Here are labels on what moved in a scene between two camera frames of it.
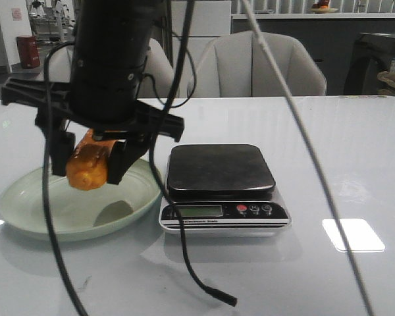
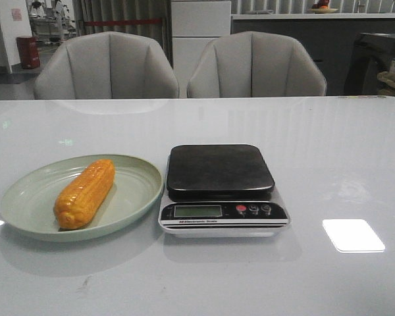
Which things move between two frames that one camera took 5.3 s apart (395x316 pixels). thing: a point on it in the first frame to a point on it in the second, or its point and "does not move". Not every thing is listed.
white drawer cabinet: x=210 y=19 does not move
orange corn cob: x=87 y=168 to x=79 y=201
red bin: x=28 y=51 does not move
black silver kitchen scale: x=223 y=191 does not move
